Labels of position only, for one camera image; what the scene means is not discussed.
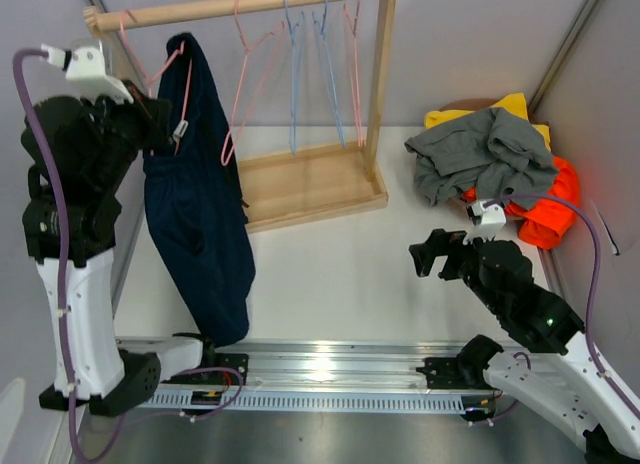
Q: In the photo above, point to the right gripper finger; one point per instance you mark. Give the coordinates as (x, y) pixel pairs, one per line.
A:
(423, 256)
(442, 243)

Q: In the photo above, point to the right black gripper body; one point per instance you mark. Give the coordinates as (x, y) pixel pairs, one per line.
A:
(467, 262)

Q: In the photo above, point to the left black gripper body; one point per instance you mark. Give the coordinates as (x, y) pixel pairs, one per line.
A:
(135, 120)

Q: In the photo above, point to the orange shorts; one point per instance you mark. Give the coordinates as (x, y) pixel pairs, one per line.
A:
(547, 222)

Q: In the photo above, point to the navy blue shorts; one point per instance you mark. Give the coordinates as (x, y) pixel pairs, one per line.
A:
(194, 204)

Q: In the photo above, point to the grey shorts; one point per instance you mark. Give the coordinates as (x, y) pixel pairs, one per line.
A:
(475, 154)

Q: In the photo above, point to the blue hanger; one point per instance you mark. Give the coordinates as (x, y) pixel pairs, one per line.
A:
(295, 30)
(326, 69)

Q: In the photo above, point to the yellow shorts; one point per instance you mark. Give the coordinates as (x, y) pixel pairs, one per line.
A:
(514, 103)

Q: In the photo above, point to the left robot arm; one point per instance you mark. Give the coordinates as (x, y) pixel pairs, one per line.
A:
(93, 143)

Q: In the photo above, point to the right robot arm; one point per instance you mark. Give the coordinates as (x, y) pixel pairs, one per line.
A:
(590, 413)

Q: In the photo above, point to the wooden clothes rack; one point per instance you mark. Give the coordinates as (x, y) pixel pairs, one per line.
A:
(319, 182)

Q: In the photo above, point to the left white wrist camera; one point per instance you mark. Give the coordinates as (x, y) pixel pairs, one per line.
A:
(88, 68)

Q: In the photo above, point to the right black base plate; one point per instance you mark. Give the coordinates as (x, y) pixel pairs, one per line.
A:
(443, 373)

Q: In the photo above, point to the aluminium mounting rail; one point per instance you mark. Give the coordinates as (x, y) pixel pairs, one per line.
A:
(318, 366)

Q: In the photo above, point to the slotted grey cable duct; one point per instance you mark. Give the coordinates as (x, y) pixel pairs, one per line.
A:
(411, 403)

